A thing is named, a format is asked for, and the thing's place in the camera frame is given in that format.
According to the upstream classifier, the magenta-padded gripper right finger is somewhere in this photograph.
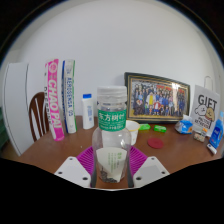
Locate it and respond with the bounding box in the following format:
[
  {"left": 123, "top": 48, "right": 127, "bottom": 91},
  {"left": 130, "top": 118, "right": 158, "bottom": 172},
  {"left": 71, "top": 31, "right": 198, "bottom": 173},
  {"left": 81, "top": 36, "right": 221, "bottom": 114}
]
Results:
[{"left": 126, "top": 145, "right": 170, "bottom": 189}]

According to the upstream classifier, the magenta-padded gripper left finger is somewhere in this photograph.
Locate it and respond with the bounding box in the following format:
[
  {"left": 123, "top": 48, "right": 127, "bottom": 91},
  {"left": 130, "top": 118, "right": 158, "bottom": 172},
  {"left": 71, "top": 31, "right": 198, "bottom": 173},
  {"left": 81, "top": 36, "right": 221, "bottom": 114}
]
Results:
[{"left": 54, "top": 145, "right": 98, "bottom": 189}]

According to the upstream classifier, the clear green-label drink bottle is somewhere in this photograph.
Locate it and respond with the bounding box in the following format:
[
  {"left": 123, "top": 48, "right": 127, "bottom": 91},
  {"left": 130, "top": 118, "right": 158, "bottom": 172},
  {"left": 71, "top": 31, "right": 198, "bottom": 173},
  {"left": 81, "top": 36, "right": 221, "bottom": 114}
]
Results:
[{"left": 91, "top": 85, "right": 133, "bottom": 184}]

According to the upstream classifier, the flat round red coaster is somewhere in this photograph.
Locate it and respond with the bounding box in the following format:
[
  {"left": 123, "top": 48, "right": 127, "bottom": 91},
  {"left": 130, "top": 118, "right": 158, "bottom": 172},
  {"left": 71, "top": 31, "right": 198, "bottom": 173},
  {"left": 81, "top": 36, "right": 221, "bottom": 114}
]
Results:
[{"left": 147, "top": 137, "right": 165, "bottom": 150}]

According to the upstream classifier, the white mug yellow rim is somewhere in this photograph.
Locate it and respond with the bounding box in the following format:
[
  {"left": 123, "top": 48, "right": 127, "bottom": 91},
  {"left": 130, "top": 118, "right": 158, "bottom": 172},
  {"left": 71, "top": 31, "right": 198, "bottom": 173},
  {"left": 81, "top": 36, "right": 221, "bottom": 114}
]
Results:
[{"left": 125, "top": 119, "right": 141, "bottom": 146}]

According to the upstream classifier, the blue tissue pack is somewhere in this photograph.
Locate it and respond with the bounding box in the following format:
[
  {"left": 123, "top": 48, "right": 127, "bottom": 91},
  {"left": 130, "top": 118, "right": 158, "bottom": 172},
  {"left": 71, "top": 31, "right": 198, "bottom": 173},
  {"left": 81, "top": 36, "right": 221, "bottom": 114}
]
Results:
[{"left": 174, "top": 114, "right": 194, "bottom": 135}]

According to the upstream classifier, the white lotion bottle blue cap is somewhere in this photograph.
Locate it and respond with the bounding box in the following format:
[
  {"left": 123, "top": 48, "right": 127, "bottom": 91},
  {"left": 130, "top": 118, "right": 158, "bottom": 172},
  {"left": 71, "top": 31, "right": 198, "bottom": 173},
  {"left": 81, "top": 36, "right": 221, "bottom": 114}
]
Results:
[{"left": 81, "top": 93, "right": 95, "bottom": 130}]

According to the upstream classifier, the small beige snack packet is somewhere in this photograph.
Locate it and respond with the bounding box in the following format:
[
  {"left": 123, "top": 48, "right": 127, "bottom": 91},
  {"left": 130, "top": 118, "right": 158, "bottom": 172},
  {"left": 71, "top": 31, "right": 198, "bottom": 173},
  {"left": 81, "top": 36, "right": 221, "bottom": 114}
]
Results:
[{"left": 193, "top": 131, "right": 206, "bottom": 144}]

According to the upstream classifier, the brown wooden chair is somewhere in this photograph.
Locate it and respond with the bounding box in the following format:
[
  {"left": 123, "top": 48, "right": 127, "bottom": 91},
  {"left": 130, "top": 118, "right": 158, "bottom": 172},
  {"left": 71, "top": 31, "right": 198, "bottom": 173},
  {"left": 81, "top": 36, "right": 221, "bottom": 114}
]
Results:
[{"left": 28, "top": 91, "right": 51, "bottom": 143}]

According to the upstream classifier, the framed group photo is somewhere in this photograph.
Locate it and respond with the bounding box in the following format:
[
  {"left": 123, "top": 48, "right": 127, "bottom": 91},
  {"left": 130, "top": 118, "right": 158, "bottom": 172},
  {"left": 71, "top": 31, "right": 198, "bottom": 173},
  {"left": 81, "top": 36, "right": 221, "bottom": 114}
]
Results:
[{"left": 124, "top": 71, "right": 192, "bottom": 125}]

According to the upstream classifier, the blue detergent bottle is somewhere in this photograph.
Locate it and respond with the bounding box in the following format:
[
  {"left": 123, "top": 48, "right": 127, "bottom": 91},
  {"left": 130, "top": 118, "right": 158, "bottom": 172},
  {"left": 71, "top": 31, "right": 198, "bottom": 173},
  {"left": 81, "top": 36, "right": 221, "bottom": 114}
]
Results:
[{"left": 208, "top": 110, "right": 224, "bottom": 150}]

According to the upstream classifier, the white printed paper bag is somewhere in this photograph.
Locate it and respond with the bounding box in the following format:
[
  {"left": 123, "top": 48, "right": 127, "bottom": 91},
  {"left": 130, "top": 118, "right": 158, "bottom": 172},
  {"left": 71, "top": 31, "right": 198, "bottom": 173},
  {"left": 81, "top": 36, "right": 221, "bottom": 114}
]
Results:
[{"left": 189, "top": 75, "right": 222, "bottom": 138}]

